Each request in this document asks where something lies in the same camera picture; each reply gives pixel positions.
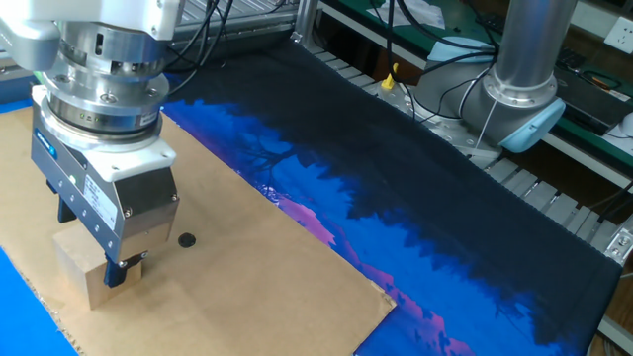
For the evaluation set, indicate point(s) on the blue forest print cloth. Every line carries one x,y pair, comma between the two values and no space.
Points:
445,222

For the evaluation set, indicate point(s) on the green workbench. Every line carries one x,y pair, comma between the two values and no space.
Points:
593,141

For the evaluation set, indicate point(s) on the white wall socket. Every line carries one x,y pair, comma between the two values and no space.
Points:
620,34

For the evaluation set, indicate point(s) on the white round object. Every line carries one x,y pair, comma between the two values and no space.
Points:
628,124

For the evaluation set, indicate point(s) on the black flat device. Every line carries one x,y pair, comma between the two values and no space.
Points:
588,106

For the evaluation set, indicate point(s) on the large wooden cube block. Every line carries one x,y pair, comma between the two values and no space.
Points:
84,277

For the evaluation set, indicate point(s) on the black round dot marker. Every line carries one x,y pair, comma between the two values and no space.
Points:
187,240

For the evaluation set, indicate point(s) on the white zip tie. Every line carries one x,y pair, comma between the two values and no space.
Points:
486,124

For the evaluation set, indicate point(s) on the aluminium corner bracket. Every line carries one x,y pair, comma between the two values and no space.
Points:
620,244

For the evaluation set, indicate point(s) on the plain aluminium post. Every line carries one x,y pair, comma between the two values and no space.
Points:
305,20

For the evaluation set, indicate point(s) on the silver Schunk gripper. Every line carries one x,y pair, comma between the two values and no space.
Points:
143,207

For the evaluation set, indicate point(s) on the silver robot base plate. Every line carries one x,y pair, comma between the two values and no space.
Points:
455,141

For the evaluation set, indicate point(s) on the brown cardboard sheet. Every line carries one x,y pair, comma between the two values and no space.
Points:
222,287

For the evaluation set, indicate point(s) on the white paper sheet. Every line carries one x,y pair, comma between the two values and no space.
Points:
425,15

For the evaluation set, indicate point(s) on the small yellow object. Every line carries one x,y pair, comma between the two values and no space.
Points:
389,83

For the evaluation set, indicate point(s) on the aluminium table rail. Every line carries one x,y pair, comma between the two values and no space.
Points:
247,27

